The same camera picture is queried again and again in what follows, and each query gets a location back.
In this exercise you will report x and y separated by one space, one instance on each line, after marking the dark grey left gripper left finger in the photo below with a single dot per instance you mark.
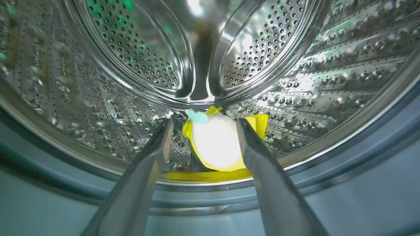
131 193

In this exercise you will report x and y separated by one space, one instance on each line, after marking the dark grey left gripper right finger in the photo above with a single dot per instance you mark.
275 190

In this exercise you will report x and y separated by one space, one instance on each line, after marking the yellow cloth garment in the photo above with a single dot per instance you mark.
216 144

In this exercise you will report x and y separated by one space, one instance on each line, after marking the stainless steel washing machine drum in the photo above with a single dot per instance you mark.
210 65

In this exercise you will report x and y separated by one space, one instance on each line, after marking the grey rubber door gasket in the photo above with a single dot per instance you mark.
210 200

